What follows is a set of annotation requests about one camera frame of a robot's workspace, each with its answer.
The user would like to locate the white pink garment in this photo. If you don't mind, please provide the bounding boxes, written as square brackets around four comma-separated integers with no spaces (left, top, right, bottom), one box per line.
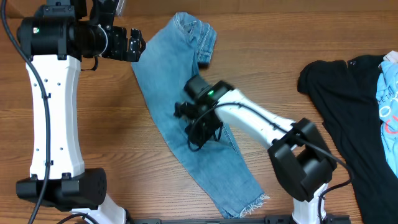
[383,50,398,63]

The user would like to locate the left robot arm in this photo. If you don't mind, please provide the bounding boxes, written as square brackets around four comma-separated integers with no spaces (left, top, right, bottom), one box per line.
[16,0,146,223]

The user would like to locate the light blue printed t-shirt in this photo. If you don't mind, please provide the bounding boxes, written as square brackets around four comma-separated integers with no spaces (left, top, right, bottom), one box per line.
[376,61,397,175]

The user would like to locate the light blue denim jeans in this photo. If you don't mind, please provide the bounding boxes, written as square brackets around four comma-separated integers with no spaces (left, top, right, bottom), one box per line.
[130,11,271,219]

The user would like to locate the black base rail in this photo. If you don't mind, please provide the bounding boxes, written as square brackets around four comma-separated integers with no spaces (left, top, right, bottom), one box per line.
[124,213,351,224]

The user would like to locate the black t-shirt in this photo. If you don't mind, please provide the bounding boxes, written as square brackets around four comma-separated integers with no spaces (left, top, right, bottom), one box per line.
[297,55,397,223]

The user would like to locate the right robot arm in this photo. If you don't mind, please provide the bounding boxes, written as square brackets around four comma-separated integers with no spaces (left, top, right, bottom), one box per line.
[174,75,337,223]

